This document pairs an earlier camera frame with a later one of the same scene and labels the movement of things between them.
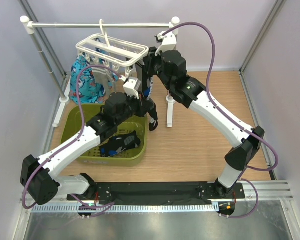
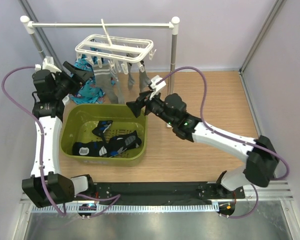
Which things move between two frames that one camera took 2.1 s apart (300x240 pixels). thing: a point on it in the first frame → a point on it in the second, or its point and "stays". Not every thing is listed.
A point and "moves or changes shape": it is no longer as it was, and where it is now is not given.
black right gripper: (149, 60) → (136, 106)
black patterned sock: (116, 144) stays
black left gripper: (143, 105) → (82, 75)
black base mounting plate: (158, 193) stays
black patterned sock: (148, 84) → (97, 148)
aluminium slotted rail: (128, 208) stays
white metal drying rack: (29, 27) stays
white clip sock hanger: (105, 48) moves or changes shape
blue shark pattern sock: (90, 91) stays
